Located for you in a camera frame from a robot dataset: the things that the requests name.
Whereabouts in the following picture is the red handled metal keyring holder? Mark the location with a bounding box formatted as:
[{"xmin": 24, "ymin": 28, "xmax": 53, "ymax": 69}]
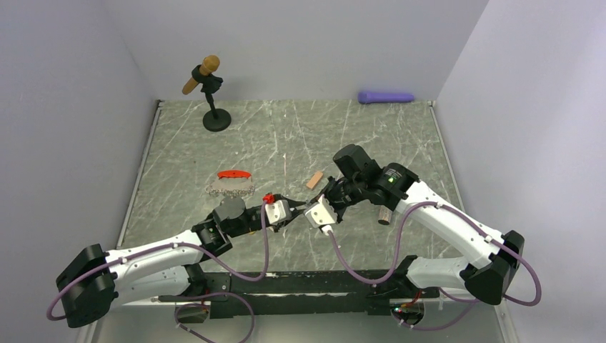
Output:
[{"xmin": 206, "ymin": 169, "xmax": 256, "ymax": 198}]

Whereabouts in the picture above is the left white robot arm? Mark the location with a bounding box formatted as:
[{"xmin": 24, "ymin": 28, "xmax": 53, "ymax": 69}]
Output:
[{"xmin": 46, "ymin": 194, "xmax": 305, "ymax": 328}]

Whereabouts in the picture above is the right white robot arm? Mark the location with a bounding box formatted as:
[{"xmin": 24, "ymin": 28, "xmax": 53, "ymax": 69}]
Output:
[{"xmin": 305, "ymin": 144, "xmax": 525, "ymax": 305}]

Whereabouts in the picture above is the brown wooden block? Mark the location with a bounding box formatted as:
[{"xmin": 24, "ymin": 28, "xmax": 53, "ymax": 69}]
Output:
[{"xmin": 306, "ymin": 171, "xmax": 324, "ymax": 190}]

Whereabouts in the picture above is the purple cylinder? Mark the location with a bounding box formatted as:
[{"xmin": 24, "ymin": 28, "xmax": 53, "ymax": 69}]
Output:
[{"xmin": 357, "ymin": 91, "xmax": 415, "ymax": 104}]

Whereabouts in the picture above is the black microphone stand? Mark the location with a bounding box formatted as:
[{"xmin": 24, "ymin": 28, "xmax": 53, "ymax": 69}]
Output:
[{"xmin": 203, "ymin": 93, "xmax": 232, "ymax": 132}]

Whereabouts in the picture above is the brown microphone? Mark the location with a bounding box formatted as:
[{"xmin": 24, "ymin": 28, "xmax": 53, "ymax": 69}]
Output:
[{"xmin": 182, "ymin": 55, "xmax": 223, "ymax": 95}]

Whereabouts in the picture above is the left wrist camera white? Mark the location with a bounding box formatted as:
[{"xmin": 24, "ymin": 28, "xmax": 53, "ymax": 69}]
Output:
[{"xmin": 263, "ymin": 194, "xmax": 292, "ymax": 226}]

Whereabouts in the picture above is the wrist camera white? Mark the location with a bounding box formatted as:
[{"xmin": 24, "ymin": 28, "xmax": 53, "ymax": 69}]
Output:
[
  {"xmin": 263, "ymin": 194, "xmax": 292, "ymax": 226},
  {"xmin": 304, "ymin": 195, "xmax": 337, "ymax": 236}
]

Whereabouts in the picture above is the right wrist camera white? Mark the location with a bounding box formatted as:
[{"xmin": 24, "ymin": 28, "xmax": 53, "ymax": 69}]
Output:
[{"xmin": 304, "ymin": 195, "xmax": 337, "ymax": 236}]

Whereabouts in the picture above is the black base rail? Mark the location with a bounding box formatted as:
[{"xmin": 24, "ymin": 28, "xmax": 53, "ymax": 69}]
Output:
[{"xmin": 159, "ymin": 271, "xmax": 439, "ymax": 319}]

